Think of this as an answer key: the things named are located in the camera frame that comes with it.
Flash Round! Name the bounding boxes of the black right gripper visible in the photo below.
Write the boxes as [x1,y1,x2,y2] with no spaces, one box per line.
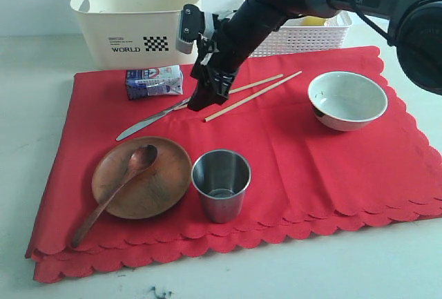
[187,32,249,111]

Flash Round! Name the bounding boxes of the wooden chopstick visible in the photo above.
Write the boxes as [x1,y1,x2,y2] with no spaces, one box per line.
[173,74,283,110]
[204,70,302,122]

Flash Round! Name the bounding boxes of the blue white milk carton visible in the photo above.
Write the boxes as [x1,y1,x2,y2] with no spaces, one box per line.
[125,65,184,100]

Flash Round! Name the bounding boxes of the dark wooden spoon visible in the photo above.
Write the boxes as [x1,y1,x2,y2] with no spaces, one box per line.
[71,144,158,248]

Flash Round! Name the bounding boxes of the yellow lemon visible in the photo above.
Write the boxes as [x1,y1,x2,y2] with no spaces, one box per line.
[301,16,327,27]

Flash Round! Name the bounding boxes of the white enamel bowl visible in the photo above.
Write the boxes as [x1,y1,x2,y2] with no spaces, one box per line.
[307,71,388,132]

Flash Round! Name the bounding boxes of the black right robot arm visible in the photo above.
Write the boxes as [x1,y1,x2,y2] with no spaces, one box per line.
[180,0,441,111]

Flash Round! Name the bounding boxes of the silver table knife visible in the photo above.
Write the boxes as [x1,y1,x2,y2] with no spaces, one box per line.
[115,98,190,141]

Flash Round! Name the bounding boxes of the stainless steel cup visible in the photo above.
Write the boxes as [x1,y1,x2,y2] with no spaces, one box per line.
[191,149,251,224]

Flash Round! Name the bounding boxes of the white perforated plastic basket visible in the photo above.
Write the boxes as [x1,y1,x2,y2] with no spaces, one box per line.
[250,11,352,57]

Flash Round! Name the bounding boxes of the cream plastic bin WORLD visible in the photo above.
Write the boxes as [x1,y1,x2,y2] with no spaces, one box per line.
[70,0,200,70]

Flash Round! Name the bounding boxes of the red scalloped tablecloth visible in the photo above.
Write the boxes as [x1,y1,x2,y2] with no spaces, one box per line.
[26,46,441,283]

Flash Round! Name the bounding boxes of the round wooden plate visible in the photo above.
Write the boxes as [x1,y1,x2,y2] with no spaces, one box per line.
[92,137,192,220]

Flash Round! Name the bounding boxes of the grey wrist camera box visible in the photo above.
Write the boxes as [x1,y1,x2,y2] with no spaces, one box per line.
[175,4,217,55]

